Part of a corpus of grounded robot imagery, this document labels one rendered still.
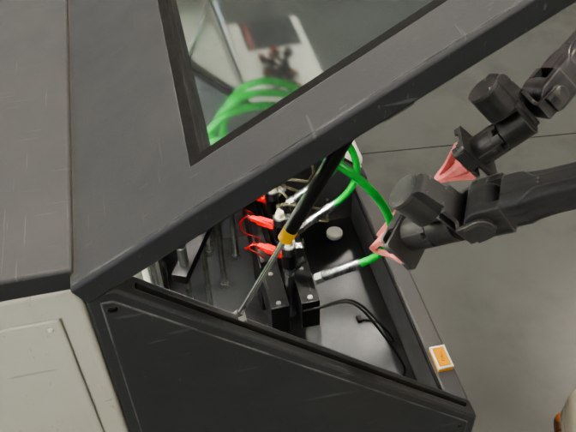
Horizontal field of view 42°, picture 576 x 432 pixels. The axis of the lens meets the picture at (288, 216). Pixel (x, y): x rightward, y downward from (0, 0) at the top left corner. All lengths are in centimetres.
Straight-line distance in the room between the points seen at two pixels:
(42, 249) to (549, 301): 222
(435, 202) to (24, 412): 64
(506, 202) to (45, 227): 60
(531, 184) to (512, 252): 195
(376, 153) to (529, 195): 233
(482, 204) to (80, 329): 56
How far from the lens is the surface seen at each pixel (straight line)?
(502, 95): 130
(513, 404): 257
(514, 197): 105
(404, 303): 152
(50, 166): 102
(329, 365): 112
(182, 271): 139
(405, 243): 119
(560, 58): 137
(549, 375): 267
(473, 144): 135
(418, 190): 107
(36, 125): 110
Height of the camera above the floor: 213
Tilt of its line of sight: 44 degrees down
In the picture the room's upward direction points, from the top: 2 degrees counter-clockwise
